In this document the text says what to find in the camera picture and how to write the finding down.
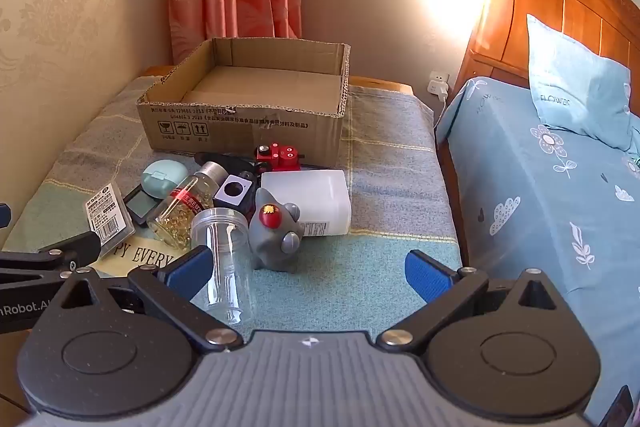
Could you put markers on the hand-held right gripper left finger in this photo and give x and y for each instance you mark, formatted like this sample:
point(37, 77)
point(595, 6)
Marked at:
point(190, 269)

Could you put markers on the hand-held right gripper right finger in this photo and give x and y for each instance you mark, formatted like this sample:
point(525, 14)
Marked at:
point(425, 277)

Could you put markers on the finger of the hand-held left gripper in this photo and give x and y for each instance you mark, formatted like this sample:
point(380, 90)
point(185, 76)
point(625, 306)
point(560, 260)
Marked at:
point(55, 252)
point(4, 214)

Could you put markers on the clear plastic jar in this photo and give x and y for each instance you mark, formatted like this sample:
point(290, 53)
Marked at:
point(227, 257)

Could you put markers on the glass bottle with gold contents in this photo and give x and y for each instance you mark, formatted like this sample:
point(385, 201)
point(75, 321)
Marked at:
point(185, 212)

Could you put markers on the clear labelled card pack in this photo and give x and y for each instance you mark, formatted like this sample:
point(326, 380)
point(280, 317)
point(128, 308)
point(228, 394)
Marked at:
point(107, 217)

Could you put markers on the small black digital timer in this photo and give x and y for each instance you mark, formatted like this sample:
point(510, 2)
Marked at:
point(142, 207)

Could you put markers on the dark blue toy train car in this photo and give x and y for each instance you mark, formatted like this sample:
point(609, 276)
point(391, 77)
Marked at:
point(232, 192)

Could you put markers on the grey mouse toy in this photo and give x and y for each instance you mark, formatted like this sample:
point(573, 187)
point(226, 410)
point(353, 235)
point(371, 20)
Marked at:
point(272, 237)

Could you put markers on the green round case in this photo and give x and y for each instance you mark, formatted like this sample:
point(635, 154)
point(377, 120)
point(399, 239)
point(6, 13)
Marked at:
point(162, 177)

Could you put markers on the white plastic bottle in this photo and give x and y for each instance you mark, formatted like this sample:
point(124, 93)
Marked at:
point(310, 197)

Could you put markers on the red toy train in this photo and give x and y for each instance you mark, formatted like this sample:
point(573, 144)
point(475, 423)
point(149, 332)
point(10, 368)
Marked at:
point(285, 159)

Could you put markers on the brown cardboard box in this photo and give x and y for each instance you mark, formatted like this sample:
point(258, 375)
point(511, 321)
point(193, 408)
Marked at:
point(240, 127)

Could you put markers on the light blue flowered bedsheet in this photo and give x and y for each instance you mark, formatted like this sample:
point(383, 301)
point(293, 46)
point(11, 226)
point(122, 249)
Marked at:
point(525, 217)

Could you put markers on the white charger plug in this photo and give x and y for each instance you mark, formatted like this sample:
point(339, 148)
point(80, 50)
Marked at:
point(442, 91)

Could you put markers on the dark rectangular object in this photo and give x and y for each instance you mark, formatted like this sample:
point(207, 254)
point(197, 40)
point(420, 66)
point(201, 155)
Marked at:
point(617, 407)

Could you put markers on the light blue pillow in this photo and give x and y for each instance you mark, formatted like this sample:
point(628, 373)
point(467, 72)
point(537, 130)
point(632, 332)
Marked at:
point(575, 82)

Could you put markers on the white wall outlet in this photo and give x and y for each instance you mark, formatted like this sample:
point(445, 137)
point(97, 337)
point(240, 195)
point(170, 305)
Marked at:
point(433, 77)

